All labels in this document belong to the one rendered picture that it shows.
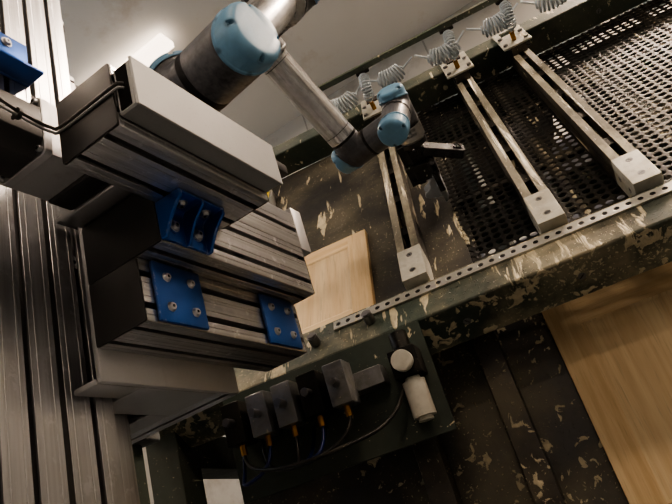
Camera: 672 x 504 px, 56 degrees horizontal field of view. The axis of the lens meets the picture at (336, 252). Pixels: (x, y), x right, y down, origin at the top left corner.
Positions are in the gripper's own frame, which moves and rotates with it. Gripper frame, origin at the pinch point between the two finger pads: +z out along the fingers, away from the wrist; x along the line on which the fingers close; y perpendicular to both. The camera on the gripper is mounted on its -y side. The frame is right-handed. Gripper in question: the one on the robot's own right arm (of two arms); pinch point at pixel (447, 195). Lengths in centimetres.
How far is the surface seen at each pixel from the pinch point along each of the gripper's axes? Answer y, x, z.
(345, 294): 32.9, 25.1, 1.1
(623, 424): -17, 61, 36
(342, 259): 33.5, 8.1, 0.9
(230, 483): 258, -169, 251
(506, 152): -19.0, -1.5, -4.2
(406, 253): 13.3, 27.2, -4.6
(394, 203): 14.2, 0.6, -4.9
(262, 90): 119, -349, 31
